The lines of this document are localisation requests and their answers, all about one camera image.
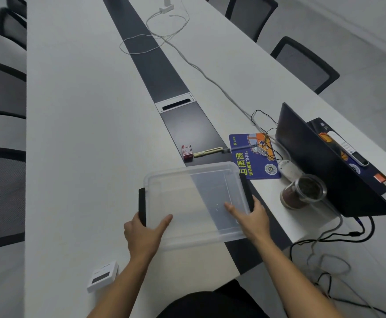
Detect person's left hand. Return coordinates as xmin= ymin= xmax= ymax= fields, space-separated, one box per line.
xmin=124 ymin=212 xmax=173 ymax=262

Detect long white cable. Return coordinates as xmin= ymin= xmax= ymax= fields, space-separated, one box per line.
xmin=119 ymin=10 xmax=263 ymax=129

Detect person's right forearm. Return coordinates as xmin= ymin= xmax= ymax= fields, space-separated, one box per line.
xmin=250 ymin=232 xmax=343 ymax=318

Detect grey cable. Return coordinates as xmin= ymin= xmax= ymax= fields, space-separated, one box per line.
xmin=306 ymin=199 xmax=386 ymax=318

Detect black laptop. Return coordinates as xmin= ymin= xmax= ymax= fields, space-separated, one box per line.
xmin=275 ymin=102 xmax=386 ymax=218

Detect yellow-green utility knife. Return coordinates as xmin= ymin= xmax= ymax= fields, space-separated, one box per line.
xmin=193 ymin=148 xmax=223 ymax=158

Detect black mesh office chair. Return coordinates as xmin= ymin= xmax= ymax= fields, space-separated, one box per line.
xmin=6 ymin=0 xmax=27 ymax=19
xmin=0 ymin=60 xmax=27 ymax=119
xmin=270 ymin=36 xmax=340 ymax=95
xmin=0 ymin=146 xmax=26 ymax=253
xmin=225 ymin=0 xmax=278 ymax=43
xmin=0 ymin=8 xmax=27 ymax=51

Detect thin black cable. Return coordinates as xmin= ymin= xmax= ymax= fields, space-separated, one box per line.
xmin=251 ymin=110 xmax=291 ymax=161

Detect small white display device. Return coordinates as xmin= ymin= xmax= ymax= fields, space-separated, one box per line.
xmin=87 ymin=261 xmax=119 ymax=293

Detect clear plastic storage box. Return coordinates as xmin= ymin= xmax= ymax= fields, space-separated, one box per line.
xmin=138 ymin=161 xmax=255 ymax=252

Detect glass jar with brown contents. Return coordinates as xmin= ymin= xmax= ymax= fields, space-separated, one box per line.
xmin=280 ymin=174 xmax=327 ymax=210

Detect white power strip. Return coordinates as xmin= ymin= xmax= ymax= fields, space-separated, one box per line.
xmin=277 ymin=159 xmax=303 ymax=180

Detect person's right hand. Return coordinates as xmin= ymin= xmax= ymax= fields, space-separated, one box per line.
xmin=224 ymin=195 xmax=272 ymax=244

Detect person's black trousers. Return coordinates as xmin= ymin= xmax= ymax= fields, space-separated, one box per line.
xmin=156 ymin=279 xmax=270 ymax=318

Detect white pen-shaped device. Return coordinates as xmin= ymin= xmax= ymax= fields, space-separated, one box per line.
xmin=327 ymin=131 xmax=369 ymax=167

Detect black power cable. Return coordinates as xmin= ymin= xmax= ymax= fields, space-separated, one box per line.
xmin=289 ymin=214 xmax=386 ymax=318

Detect white table cable port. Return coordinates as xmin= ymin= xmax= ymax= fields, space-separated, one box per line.
xmin=155 ymin=93 xmax=197 ymax=114

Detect person's left forearm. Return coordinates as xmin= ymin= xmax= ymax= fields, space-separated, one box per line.
xmin=86 ymin=250 xmax=162 ymax=318

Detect blue printed mouse pad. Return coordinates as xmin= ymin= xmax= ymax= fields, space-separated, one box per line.
xmin=229 ymin=133 xmax=282 ymax=180

